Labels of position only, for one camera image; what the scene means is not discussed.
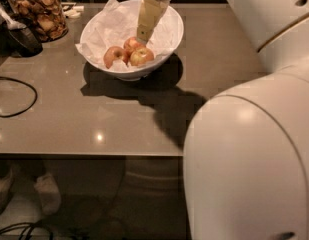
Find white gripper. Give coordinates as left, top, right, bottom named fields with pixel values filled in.
left=137, top=0, right=171, bottom=42

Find red apple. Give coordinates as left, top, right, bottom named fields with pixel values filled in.
left=130, top=47, right=154, bottom=66
left=103, top=46, right=129, bottom=68
left=123, top=37, right=144, bottom=55

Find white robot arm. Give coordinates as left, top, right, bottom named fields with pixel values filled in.
left=183, top=0, right=309, bottom=240

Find white ceramic bowl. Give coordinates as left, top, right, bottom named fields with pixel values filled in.
left=79, top=0, right=185, bottom=82

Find white crumpled paper liner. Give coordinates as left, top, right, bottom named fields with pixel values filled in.
left=75, top=0, right=181, bottom=73

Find white small items behind jar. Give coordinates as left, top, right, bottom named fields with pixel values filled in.
left=62, top=5, right=84, bottom=19

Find glass jar of dried chips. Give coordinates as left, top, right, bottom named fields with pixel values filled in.
left=8, top=0, right=68, bottom=42

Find black round appliance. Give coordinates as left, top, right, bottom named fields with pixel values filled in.
left=7, top=27, right=43, bottom=57

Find right white shoe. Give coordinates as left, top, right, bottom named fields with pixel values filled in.
left=34, top=173, right=61, bottom=215

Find white shoe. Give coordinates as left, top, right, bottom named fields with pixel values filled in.
left=34, top=173, right=61, bottom=215
left=0, top=170, right=13, bottom=214

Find left white shoe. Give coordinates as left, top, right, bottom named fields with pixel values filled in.
left=0, top=170, right=13, bottom=214

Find white spoon handle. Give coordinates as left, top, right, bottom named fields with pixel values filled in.
left=0, top=5, right=26, bottom=30

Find black cable on table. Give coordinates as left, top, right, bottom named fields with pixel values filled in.
left=0, top=75, right=39, bottom=119

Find black cables on floor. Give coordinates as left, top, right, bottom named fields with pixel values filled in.
left=0, top=221, right=55, bottom=240

